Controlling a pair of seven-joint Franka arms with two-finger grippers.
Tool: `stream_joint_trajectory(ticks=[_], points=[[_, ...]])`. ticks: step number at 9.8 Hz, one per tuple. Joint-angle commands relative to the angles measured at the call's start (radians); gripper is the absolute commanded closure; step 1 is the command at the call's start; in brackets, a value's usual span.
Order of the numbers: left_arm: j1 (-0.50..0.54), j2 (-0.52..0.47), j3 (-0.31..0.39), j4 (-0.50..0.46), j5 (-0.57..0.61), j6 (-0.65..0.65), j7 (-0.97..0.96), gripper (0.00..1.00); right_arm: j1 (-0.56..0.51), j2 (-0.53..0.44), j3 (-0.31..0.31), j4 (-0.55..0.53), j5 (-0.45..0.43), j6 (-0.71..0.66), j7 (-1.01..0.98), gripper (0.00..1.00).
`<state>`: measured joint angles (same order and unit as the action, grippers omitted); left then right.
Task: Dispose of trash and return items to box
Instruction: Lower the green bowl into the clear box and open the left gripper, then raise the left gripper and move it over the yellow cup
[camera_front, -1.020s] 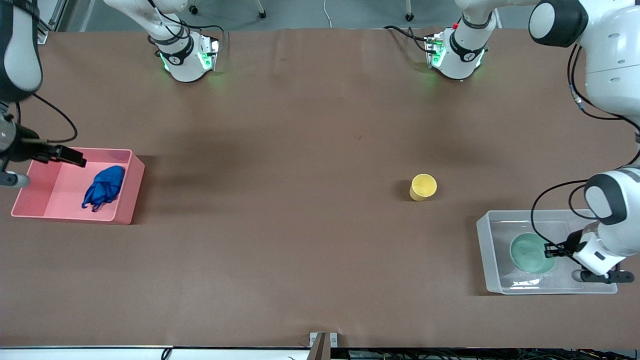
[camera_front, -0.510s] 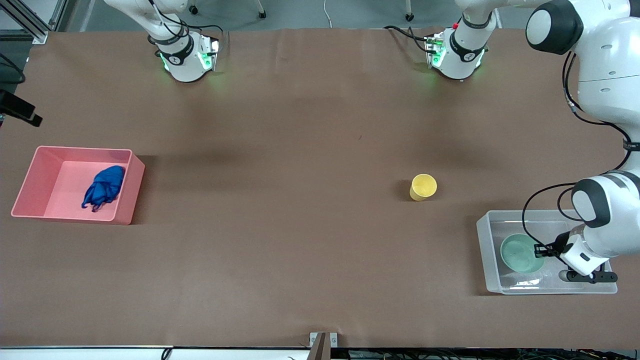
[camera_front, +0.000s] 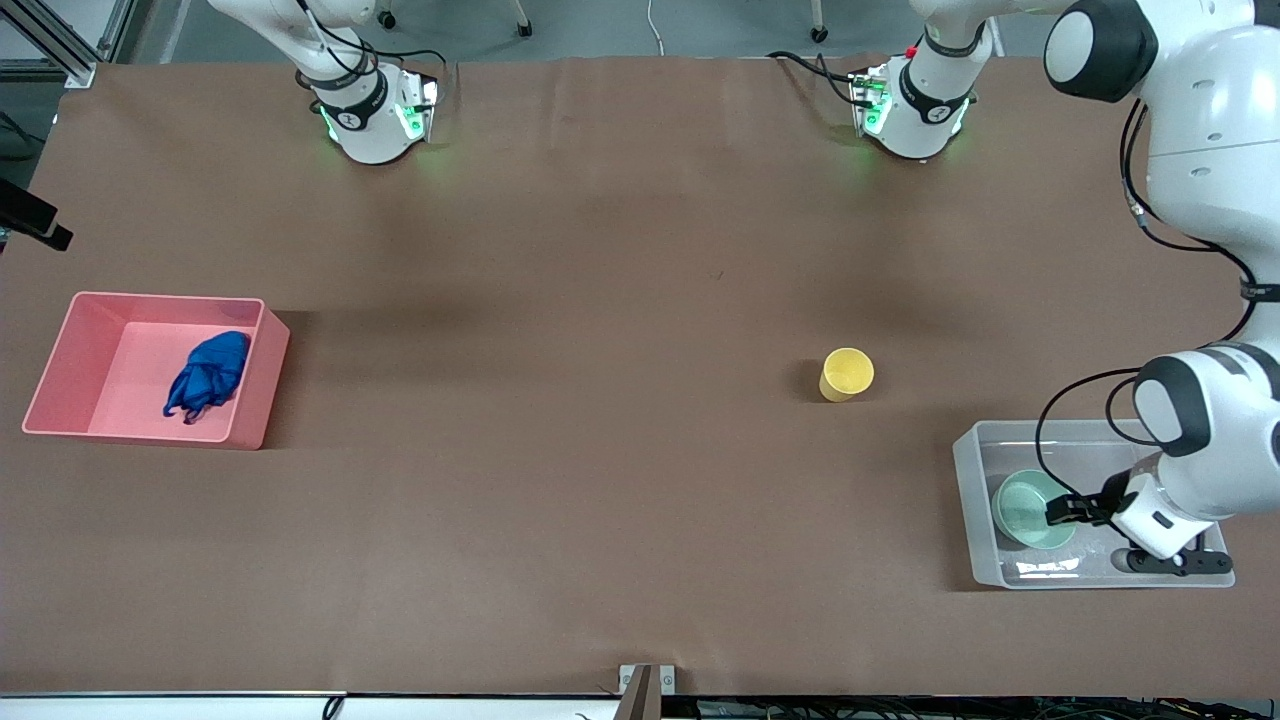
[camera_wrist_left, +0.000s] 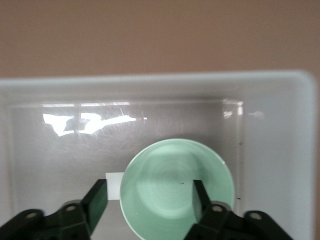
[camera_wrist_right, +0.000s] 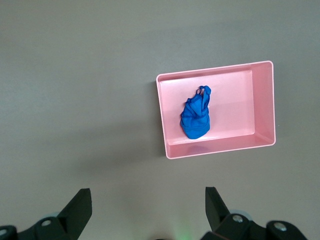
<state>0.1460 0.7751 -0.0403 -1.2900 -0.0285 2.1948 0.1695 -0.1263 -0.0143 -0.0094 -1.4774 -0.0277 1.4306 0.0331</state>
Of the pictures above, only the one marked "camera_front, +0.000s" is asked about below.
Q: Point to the metal table edge bracket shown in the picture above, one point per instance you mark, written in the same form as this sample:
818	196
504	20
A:
645	690

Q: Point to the brown table cover sheet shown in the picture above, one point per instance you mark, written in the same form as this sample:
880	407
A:
640	300

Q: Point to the mint green bowl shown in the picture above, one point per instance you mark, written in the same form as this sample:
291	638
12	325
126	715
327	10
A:
1020	510

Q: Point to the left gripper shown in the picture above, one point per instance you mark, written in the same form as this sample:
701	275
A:
1103	503

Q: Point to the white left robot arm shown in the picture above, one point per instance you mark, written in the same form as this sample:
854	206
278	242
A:
1200	100

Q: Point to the yellow cup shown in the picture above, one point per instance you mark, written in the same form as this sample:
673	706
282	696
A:
847	372

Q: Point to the white table edge board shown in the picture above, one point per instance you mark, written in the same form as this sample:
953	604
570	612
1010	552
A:
200	708

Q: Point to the blue cloth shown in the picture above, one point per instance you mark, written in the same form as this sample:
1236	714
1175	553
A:
215	370

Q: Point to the pink plastic bin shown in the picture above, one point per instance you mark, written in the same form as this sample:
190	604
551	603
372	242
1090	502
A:
250	400

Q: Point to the clear plastic box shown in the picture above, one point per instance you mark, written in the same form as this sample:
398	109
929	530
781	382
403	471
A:
1075	445

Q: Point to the aluminium frame post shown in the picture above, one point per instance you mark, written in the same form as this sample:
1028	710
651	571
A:
60	50

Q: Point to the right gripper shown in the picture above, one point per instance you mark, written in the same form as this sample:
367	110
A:
24	206

